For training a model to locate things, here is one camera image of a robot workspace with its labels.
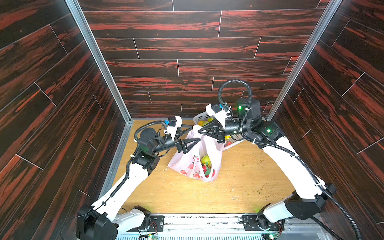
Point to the light green fake fruit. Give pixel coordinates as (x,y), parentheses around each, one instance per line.
(202,123)

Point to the metal base rail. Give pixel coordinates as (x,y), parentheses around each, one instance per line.
(225,227)

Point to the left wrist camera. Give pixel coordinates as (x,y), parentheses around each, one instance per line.
(173,124)

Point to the red green fake dragon fruit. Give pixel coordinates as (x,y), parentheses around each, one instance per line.
(208,172)

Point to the pink plastic bag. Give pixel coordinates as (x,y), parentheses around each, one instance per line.
(190,164)

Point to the white perforated plastic basket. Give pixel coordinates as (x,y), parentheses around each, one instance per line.
(234,140)

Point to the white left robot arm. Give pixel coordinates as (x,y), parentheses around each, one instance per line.
(101,220)

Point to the small green fake fruit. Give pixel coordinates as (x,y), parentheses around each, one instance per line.
(206,161)

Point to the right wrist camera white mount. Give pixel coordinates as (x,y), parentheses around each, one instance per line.
(217,111)

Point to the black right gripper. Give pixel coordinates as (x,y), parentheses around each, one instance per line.
(221,133)

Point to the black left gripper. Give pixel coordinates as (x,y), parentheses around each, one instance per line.
(179,145)

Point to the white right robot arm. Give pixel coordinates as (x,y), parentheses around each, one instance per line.
(310,194)

